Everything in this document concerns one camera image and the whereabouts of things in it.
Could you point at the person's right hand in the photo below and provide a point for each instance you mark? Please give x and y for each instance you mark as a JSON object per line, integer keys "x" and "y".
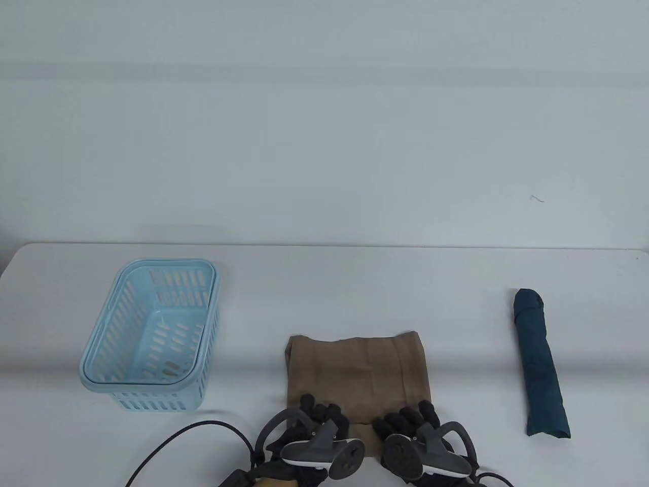
{"x": 405, "y": 418}

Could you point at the person's left hand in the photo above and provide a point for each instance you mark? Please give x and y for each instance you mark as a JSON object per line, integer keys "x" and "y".
{"x": 329, "y": 416}

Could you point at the brown garment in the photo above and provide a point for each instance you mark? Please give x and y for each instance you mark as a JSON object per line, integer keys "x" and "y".
{"x": 355, "y": 370}

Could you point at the dark teal shorts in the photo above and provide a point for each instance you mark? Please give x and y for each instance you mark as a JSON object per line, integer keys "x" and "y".
{"x": 537, "y": 365}

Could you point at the person's left forearm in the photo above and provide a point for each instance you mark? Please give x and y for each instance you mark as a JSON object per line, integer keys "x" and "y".
{"x": 276, "y": 483}

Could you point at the light blue plastic basket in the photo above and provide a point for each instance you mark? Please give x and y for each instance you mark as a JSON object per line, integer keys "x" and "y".
{"x": 132, "y": 314}

